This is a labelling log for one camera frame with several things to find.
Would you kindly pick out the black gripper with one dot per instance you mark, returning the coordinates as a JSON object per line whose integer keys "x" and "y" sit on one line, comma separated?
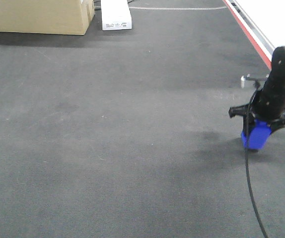
{"x": 252, "y": 120}

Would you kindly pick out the blue plastic block part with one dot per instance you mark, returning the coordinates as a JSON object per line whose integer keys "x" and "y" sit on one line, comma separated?
{"x": 255, "y": 134}

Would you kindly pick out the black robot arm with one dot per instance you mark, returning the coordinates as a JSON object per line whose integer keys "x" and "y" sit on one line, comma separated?
{"x": 268, "y": 104}

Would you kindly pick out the long white flat box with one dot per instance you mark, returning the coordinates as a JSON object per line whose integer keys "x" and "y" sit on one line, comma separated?
{"x": 115, "y": 15}

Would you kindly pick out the brown cardboard box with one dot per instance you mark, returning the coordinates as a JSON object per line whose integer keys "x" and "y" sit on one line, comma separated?
{"x": 63, "y": 17}

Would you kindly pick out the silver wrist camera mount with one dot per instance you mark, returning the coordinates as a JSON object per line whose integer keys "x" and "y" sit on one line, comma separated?
{"x": 257, "y": 81}

